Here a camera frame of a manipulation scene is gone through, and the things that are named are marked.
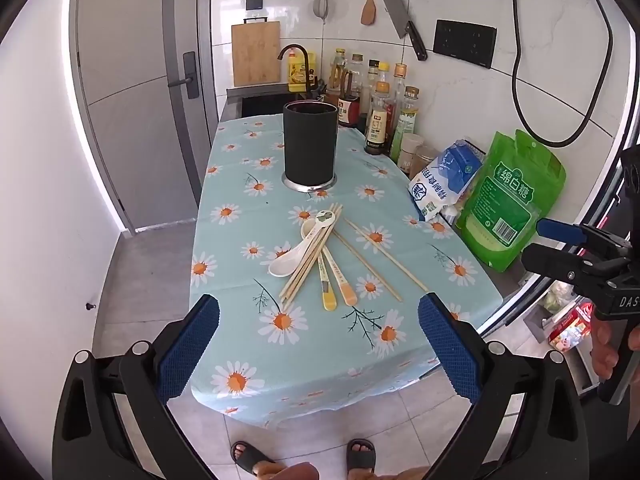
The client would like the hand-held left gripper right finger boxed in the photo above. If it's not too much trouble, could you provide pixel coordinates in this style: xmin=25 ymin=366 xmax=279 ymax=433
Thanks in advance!
xmin=417 ymin=292 xmax=591 ymax=480

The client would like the black cable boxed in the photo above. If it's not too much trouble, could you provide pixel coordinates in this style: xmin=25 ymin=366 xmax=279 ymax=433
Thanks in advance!
xmin=509 ymin=0 xmax=616 ymax=147

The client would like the black utensil holder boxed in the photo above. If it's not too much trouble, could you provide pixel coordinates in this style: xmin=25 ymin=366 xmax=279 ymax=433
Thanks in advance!
xmin=281 ymin=101 xmax=339 ymax=195

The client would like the red snack package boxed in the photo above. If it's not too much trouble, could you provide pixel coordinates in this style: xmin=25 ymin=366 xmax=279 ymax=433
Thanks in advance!
xmin=547 ymin=305 xmax=597 ymax=357

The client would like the blue daisy print tablecloth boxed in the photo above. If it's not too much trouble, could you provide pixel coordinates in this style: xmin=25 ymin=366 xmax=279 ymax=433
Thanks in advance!
xmin=189 ymin=112 xmax=504 ymax=429

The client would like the white orange tip spoon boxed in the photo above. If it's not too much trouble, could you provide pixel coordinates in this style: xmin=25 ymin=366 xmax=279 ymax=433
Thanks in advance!
xmin=322 ymin=247 xmax=359 ymax=307

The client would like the metal lid glass jar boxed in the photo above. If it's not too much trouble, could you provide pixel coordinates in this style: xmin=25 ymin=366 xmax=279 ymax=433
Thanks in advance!
xmin=416 ymin=144 xmax=442 ymax=172

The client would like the green label oil bottle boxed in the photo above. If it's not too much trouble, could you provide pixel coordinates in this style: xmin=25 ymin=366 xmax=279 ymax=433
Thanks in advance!
xmin=389 ymin=85 xmax=421 ymax=164

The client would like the steel cleaver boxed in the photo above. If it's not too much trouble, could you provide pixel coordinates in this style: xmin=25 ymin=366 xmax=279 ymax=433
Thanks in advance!
xmin=382 ymin=0 xmax=429 ymax=62

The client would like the grey door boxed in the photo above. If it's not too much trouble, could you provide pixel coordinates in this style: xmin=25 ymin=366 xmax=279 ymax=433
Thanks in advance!
xmin=70 ymin=0 xmax=222 ymax=234

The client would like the blue white salt bag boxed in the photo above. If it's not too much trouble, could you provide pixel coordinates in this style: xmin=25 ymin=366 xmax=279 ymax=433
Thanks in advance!
xmin=407 ymin=139 xmax=484 ymax=224

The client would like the black cap bottle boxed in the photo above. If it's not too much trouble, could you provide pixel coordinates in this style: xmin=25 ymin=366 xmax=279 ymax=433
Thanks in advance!
xmin=366 ymin=59 xmax=381 ymax=111

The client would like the beige lid jar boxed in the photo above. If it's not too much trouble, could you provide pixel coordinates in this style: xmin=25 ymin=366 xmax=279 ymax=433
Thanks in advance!
xmin=398 ymin=133 xmax=425 ymax=176

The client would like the black sink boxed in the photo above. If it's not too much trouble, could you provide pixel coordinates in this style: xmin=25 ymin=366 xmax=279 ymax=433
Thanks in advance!
xmin=227 ymin=87 xmax=311 ymax=122

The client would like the white green print spoon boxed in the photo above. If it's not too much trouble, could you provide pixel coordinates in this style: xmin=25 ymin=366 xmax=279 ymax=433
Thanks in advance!
xmin=268 ymin=210 xmax=335 ymax=278

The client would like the tall ribbed gold cap bottle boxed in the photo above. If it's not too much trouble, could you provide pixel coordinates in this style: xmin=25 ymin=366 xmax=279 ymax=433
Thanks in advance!
xmin=390 ymin=63 xmax=409 ymax=112

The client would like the person's right leg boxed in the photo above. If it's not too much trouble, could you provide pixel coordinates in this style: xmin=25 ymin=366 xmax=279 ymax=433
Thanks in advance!
xmin=347 ymin=466 xmax=431 ymax=480

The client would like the white yellow tip spoon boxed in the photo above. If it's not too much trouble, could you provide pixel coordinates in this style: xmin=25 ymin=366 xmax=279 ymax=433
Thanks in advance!
xmin=300 ymin=219 xmax=339 ymax=312

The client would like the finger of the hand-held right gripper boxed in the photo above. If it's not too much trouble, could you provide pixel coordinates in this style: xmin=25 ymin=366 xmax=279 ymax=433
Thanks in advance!
xmin=521 ymin=242 xmax=632 ymax=307
xmin=536 ymin=217 xmax=631 ymax=261

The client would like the black door handle lock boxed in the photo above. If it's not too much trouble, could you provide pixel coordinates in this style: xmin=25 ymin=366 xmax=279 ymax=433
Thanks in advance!
xmin=167 ymin=51 xmax=200 ymax=100

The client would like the dark red label sauce bottle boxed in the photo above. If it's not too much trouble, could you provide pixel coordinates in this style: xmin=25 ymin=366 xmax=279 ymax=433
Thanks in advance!
xmin=337 ymin=72 xmax=362 ymax=129

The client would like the person's right hand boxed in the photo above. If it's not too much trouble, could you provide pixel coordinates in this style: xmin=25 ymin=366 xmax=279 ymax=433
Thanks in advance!
xmin=590 ymin=317 xmax=640 ymax=382

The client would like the person's left leg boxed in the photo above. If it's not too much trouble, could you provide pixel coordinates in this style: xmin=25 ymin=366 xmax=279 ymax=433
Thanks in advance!
xmin=251 ymin=461 xmax=321 ymax=480

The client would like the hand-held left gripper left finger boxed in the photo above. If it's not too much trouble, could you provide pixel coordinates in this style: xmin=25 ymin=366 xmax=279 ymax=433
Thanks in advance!
xmin=52 ymin=294 xmax=221 ymax=480

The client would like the brown label sauce bottle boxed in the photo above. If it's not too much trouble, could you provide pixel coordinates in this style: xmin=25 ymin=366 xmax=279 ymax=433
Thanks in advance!
xmin=363 ymin=82 xmax=397 ymax=157

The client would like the handled golden oil bottle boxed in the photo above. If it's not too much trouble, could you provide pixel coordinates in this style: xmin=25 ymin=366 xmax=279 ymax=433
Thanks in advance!
xmin=329 ymin=48 xmax=352 ymax=106

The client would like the green sugar bag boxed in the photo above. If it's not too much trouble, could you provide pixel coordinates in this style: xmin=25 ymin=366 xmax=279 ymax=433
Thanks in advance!
xmin=455 ymin=129 xmax=567 ymax=274

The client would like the yellow oil jug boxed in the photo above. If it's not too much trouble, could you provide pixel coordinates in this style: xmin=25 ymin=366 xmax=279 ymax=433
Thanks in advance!
xmin=287 ymin=50 xmax=319 ymax=93

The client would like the black sandal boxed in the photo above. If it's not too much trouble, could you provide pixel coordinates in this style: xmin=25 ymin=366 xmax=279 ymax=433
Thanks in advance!
xmin=346 ymin=438 xmax=377 ymax=475
xmin=230 ymin=440 xmax=277 ymax=478

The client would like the wooden cutting board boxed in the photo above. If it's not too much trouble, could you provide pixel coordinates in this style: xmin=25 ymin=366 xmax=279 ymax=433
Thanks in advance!
xmin=231 ymin=16 xmax=281 ymax=88

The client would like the wooden chopstick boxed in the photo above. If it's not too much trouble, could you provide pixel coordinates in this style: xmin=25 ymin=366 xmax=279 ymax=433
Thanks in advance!
xmin=281 ymin=205 xmax=344 ymax=305
xmin=285 ymin=210 xmax=344 ymax=308
xmin=278 ymin=204 xmax=339 ymax=301
xmin=331 ymin=231 xmax=404 ymax=303
xmin=290 ymin=225 xmax=337 ymax=311
xmin=344 ymin=218 xmax=430 ymax=293

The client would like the black faucet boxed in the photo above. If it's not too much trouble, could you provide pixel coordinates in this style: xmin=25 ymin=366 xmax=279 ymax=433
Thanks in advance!
xmin=277 ymin=44 xmax=314 ymax=93

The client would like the black wall socket panel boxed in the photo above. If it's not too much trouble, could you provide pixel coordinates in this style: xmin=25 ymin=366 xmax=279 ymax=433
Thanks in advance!
xmin=432 ymin=18 xmax=499 ymax=70

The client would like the person's leg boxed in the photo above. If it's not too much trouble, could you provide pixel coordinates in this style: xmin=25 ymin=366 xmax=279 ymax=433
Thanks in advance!
xmin=251 ymin=461 xmax=321 ymax=480
xmin=347 ymin=466 xmax=431 ymax=480

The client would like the clear gold cap bottle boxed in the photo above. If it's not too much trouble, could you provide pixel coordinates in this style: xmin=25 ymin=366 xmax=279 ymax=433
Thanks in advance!
xmin=349 ymin=53 xmax=365 ymax=98

